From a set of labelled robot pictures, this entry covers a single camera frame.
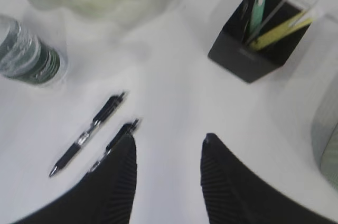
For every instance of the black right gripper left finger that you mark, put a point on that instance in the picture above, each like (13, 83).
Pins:
(105, 195)

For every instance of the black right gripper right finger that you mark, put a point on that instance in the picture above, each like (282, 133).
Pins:
(234, 194)

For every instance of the black pen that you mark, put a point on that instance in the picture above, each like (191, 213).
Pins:
(127, 129)
(247, 7)
(105, 112)

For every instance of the clear water bottle green label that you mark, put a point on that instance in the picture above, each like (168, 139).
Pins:
(27, 58)

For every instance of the mint green utility knife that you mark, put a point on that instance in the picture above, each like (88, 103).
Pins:
(257, 15)

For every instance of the yellow utility knife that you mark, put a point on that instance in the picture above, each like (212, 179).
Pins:
(293, 24)

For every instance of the green woven plastic basket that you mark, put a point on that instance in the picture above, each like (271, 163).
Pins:
(324, 139)

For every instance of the black square pen holder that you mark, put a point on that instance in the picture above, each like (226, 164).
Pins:
(249, 65)

